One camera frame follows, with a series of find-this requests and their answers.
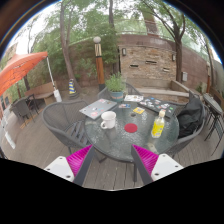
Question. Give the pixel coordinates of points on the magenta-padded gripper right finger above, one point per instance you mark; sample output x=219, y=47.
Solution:
x=146, y=160

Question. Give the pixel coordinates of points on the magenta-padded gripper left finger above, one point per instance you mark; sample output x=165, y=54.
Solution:
x=78, y=160

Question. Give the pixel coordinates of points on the clear bottle with yellow label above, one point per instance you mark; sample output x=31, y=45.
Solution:
x=157, y=128

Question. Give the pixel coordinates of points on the flat round red coaster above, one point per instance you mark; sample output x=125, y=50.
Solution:
x=131, y=128

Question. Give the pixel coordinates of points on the white ceramic mug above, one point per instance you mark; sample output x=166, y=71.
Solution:
x=108, y=120

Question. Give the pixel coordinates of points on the yellow card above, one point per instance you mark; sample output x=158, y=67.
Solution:
x=138, y=110

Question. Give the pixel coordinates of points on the silver laptop with stickers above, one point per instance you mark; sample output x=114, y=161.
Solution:
x=97, y=108

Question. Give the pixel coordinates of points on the black laptop with stickers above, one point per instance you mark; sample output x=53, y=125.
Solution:
x=158, y=106

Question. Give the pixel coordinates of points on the small colourful sticker card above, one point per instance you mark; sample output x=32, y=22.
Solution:
x=124, y=106

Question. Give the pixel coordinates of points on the black jacket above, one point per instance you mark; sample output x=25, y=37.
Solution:
x=190, y=118

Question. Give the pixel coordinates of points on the white printed paper sheet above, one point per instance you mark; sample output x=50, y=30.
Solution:
x=133, y=98

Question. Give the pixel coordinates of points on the yellow and blue striped cone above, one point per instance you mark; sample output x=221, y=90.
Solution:
x=72, y=87

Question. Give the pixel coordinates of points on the dark patio chair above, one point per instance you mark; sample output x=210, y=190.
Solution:
x=22, y=108

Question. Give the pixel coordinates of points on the wooden bench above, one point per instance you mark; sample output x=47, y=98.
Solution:
x=41, y=91

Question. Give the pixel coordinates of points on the green plant in blue pot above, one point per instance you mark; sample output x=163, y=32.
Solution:
x=116, y=86

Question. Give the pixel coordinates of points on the dark patio side table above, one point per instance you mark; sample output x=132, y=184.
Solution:
x=213, y=106

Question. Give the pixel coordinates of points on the orange patio umbrella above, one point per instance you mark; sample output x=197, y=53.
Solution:
x=20, y=68

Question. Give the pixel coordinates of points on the grey wall utility box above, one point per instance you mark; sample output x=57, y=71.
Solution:
x=184, y=76

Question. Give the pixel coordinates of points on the wooden lamp post with globe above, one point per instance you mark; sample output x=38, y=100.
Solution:
x=100, y=68

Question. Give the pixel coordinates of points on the black wall lantern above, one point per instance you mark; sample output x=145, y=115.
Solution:
x=173, y=57
x=124, y=51

